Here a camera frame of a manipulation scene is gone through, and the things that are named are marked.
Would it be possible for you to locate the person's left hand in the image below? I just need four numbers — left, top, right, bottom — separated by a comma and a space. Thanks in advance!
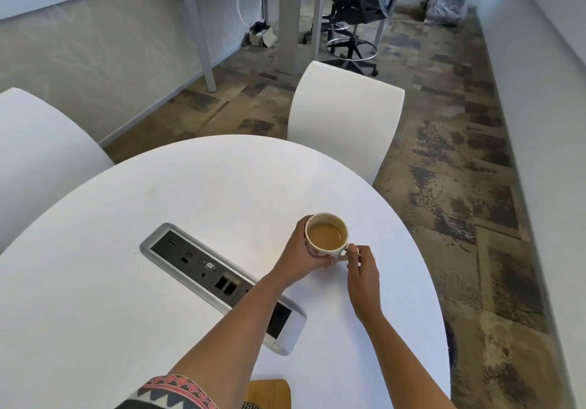
267, 215, 338, 291

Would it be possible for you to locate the person's right hand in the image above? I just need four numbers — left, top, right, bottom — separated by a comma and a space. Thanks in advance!
346, 243, 383, 325

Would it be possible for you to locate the white cup with red print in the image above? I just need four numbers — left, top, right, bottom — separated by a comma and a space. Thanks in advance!
304, 212, 357, 261

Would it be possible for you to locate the person's left forearm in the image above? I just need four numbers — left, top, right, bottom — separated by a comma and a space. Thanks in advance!
167, 274, 294, 394

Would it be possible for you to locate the person's right forearm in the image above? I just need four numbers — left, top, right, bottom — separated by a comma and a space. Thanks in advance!
362, 308, 457, 409

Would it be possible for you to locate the milky brown tea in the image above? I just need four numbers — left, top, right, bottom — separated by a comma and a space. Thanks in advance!
309, 222, 344, 249

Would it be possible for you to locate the silver table socket panel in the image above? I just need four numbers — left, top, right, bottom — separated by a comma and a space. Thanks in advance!
139, 222, 307, 356

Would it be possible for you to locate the white curved-back chair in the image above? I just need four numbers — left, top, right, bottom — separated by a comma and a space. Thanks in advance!
287, 60, 406, 186
0, 88, 115, 255

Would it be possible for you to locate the light wooden chair seat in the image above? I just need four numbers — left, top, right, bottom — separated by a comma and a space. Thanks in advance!
247, 379, 292, 409

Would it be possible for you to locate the small open cardboard box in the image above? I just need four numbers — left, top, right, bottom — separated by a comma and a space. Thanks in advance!
248, 20, 279, 49

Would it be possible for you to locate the patterned red black sleeve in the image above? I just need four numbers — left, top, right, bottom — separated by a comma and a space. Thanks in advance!
114, 373, 221, 409

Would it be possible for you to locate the grey metal desk frame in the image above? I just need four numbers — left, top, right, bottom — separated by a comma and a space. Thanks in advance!
175, 0, 328, 93

